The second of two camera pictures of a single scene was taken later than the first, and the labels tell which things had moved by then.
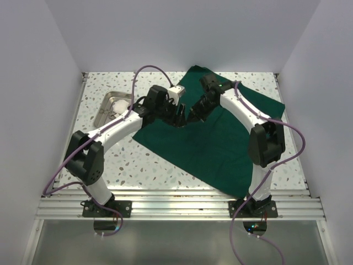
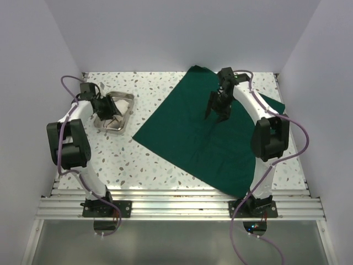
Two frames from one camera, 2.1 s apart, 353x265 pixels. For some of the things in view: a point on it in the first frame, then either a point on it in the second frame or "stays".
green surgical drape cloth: [216, 148] stays
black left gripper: [178, 121] → [111, 109]
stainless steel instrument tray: [102, 118] stays
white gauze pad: [120, 106] stays
